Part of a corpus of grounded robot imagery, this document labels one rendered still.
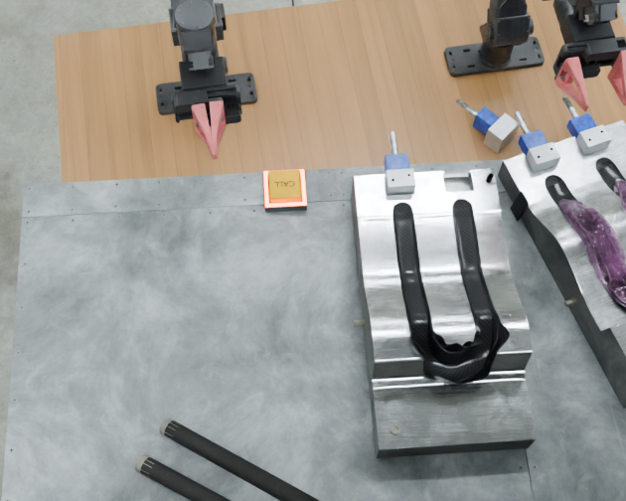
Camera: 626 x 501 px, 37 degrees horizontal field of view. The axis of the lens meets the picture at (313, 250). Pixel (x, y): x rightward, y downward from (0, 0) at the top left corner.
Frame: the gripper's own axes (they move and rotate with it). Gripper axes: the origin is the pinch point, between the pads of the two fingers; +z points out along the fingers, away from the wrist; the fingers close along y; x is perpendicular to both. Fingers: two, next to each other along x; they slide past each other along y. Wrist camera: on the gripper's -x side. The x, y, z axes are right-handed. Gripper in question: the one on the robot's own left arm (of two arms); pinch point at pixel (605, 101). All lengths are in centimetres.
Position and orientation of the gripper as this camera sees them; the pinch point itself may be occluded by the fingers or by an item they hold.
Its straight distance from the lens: 151.6
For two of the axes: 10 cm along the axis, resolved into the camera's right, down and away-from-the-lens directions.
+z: 1.6, 9.1, -3.9
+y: 9.9, -1.4, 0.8
